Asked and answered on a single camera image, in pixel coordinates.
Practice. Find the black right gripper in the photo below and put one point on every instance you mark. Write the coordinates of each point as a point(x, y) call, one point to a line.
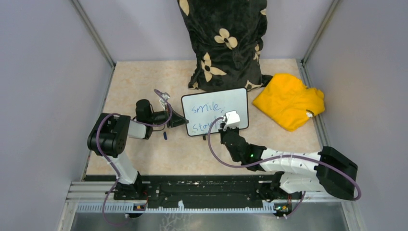
point(223, 132)

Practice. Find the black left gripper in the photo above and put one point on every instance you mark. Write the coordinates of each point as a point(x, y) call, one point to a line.
point(177, 120)

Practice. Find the small whiteboard black frame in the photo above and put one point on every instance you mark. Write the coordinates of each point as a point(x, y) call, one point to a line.
point(202, 109)

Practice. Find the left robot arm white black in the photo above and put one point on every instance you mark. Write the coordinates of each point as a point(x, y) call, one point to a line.
point(109, 137)

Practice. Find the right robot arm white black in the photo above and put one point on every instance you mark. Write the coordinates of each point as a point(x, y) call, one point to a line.
point(327, 170)

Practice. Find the yellow folded garment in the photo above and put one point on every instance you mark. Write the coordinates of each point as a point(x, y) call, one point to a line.
point(289, 102)

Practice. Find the black floral plush blanket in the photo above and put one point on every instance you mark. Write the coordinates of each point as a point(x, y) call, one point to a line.
point(226, 37)

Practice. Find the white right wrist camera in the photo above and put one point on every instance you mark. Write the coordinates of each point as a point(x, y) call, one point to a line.
point(230, 120)

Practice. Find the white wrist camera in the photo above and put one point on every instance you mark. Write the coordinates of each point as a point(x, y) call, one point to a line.
point(230, 120)
point(164, 100)

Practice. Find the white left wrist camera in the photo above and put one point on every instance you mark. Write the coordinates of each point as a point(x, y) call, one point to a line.
point(164, 100)

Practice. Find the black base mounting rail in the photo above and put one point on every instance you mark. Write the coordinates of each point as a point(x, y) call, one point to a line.
point(198, 194)

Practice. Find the left aluminium frame post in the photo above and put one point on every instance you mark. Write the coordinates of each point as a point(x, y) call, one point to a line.
point(92, 32)

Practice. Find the aluminium frame post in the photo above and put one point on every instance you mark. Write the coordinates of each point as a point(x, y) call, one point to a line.
point(92, 32)
point(321, 29)

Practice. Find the right aluminium frame post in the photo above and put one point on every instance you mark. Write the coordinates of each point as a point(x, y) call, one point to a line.
point(321, 29)

